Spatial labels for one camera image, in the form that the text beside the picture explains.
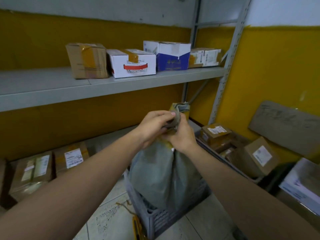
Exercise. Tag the person's left hand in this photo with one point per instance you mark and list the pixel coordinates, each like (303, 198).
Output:
(151, 127)

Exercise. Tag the white and blue box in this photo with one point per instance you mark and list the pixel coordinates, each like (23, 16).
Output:
(170, 56)

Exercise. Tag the grey plastic crate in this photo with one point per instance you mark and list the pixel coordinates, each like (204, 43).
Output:
(165, 214)

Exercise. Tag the grey plastic parcel bag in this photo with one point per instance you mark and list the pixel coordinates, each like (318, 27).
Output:
(162, 172)

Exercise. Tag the white box with red label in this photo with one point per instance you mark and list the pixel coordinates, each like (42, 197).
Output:
(132, 63)

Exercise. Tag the flat box with white labels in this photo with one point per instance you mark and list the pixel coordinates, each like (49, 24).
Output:
(205, 57)

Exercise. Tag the cardboard sheet with writing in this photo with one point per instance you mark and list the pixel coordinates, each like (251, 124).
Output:
(285, 126)

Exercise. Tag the small brown labelled box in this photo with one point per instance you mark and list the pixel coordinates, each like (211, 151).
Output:
(215, 134)

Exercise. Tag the brown box with square label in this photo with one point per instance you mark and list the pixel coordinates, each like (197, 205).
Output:
(71, 158)

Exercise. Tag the yellow utility knife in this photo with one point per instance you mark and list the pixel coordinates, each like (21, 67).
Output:
(137, 228)

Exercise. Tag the person's right hand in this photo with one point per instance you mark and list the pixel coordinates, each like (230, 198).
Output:
(183, 137)

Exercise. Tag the tilted brown labelled box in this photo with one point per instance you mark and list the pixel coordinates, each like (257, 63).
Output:
(255, 158)

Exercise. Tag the person's left forearm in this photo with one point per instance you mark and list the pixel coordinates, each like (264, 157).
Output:
(65, 190)

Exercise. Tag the person's right fingers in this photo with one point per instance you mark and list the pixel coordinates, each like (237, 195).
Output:
(172, 133)

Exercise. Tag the person's right forearm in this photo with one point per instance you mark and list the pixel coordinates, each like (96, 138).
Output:
(241, 197)

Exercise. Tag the person's left thumb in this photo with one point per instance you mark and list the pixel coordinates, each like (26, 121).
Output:
(168, 114)

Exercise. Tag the brown taped cardboard box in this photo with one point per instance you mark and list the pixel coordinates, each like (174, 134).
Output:
(87, 60)

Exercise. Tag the grey metal shelving rack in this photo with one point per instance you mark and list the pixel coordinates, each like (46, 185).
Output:
(120, 79)

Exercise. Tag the brown box with long label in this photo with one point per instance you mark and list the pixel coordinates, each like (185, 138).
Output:
(31, 175)

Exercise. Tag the large box with white top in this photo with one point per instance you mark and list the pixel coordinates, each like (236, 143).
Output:
(301, 189)

